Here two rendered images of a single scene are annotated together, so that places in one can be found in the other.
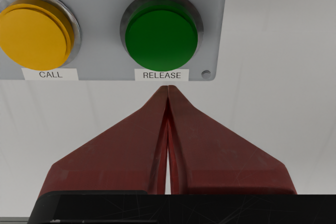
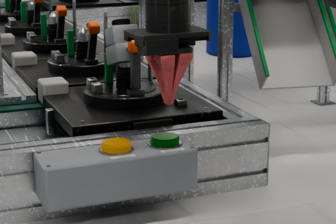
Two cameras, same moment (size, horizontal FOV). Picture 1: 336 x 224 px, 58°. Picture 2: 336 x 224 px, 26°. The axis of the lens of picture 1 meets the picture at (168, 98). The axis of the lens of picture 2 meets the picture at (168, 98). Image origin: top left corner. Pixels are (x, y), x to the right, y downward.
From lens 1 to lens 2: 1.03 m
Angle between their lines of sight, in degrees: 110
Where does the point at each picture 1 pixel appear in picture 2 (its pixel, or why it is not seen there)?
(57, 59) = (126, 143)
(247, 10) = (220, 210)
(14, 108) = not seen: outside the picture
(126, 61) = (154, 150)
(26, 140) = not seen: outside the picture
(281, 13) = (241, 207)
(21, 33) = (111, 141)
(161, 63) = (168, 138)
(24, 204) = not seen: outside the picture
